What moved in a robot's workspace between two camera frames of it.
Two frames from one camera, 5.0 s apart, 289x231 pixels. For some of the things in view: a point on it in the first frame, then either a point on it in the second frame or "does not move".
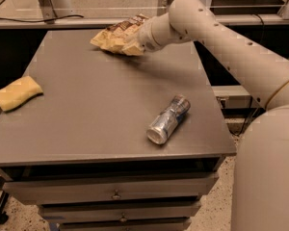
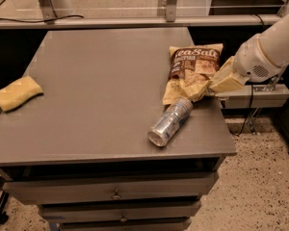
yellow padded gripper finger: (133, 49) -> (228, 83)
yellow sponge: (15, 93) does not move
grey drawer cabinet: (115, 142) does not move
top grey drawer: (34, 192) does not move
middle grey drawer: (73, 213) does not move
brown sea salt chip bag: (118, 35) -> (193, 66)
